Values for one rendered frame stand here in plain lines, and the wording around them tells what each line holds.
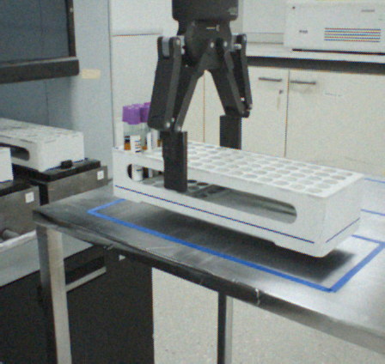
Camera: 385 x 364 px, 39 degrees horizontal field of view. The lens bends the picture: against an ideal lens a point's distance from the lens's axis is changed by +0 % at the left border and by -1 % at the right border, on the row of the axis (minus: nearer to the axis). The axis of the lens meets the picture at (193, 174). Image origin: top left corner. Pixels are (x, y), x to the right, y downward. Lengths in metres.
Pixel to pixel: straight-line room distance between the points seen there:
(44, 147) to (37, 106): 0.21
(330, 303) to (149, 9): 2.47
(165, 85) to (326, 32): 2.10
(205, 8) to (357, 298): 0.33
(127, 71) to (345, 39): 1.05
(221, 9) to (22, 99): 0.64
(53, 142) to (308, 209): 0.53
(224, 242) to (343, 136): 2.07
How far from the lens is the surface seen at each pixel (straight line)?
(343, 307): 0.50
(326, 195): 0.53
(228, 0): 0.60
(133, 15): 2.77
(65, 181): 0.92
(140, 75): 2.81
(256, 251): 0.60
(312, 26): 2.67
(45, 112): 1.11
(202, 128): 3.05
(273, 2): 3.48
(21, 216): 0.88
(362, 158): 2.64
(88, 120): 1.06
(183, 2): 0.60
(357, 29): 2.59
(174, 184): 0.61
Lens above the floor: 1.07
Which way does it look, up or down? 16 degrees down
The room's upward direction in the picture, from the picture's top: straight up
